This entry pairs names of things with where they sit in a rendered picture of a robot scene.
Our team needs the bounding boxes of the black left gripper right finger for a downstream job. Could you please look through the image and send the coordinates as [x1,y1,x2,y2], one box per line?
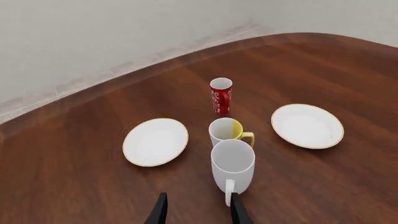
[231,191,255,224]

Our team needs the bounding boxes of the plain white mug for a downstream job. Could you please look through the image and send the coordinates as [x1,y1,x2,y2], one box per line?
[210,139,256,208]

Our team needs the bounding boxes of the white plate with gold rim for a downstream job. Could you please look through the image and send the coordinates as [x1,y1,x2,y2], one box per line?
[271,103,345,149]
[122,118,190,168]

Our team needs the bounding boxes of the red patterned mug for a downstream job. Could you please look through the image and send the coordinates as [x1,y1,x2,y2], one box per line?
[210,77,234,116]

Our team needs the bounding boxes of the white and yellow mug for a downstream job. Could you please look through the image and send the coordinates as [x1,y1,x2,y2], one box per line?
[208,118,256,148]

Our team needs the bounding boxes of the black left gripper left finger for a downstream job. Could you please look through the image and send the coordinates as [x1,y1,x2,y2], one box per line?
[144,192,169,224]

